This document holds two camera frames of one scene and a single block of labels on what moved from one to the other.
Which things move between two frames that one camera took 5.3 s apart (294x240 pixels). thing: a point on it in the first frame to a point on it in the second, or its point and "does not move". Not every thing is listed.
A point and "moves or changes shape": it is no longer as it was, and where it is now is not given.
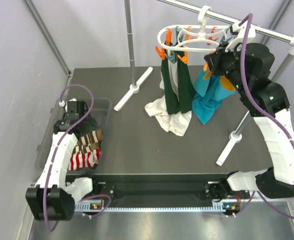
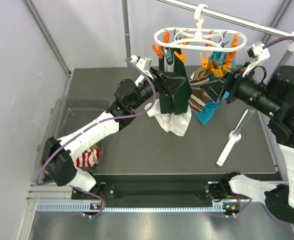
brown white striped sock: x=93 y=137 moves or changes shape
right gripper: x=214 y=59 to x=214 y=89
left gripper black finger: x=87 y=125 to x=173 y=82
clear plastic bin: x=100 y=110 does not move
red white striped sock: x=80 y=160 does not move
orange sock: x=209 y=73 moves or changes shape
